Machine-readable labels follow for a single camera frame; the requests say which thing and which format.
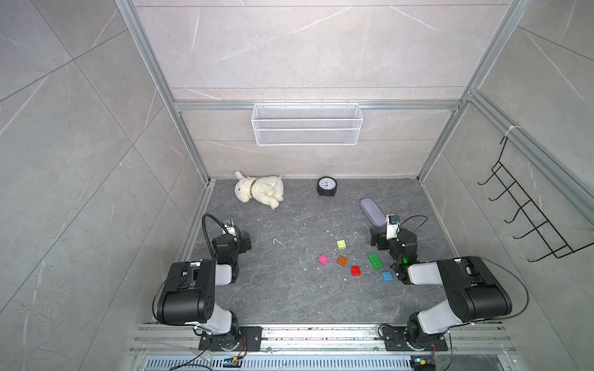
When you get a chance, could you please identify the white plush dog toy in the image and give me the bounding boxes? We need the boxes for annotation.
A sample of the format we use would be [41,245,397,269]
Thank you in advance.
[234,171,284,210]

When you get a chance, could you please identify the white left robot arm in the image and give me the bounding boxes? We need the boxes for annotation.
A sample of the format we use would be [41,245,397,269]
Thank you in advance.
[152,213,252,353]

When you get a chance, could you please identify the orange lego brick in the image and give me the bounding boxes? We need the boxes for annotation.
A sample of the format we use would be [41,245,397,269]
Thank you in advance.
[337,256,348,267]

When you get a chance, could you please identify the black round alarm clock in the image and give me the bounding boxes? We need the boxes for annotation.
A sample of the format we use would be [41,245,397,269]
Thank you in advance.
[316,176,337,196]

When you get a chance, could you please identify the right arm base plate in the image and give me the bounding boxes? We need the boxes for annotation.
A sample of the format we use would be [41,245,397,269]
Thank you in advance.
[377,324,449,352]

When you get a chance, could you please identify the purple glasses case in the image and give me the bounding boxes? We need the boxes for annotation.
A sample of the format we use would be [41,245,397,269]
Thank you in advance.
[360,198,387,229]

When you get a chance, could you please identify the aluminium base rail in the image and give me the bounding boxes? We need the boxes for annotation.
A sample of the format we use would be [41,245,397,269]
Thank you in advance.
[126,322,524,370]

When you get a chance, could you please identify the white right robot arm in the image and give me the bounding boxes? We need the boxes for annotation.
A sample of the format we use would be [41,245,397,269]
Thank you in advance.
[370,227,530,351]

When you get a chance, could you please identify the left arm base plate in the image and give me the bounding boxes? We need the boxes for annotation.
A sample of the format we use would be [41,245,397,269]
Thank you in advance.
[199,326,263,352]

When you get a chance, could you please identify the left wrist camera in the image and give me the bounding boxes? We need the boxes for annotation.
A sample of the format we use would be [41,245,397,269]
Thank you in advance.
[222,220,237,237]

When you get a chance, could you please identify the long green lego brick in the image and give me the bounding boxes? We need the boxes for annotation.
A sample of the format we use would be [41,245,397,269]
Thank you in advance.
[368,253,384,270]

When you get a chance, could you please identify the pink lego brick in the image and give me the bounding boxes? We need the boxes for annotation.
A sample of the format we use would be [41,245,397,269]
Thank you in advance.
[318,254,329,265]

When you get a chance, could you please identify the black wire hook rack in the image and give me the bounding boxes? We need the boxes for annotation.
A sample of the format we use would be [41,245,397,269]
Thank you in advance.
[477,136,593,263]

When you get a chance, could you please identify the white wire mesh basket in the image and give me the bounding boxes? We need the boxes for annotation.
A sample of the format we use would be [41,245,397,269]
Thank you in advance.
[251,103,364,146]

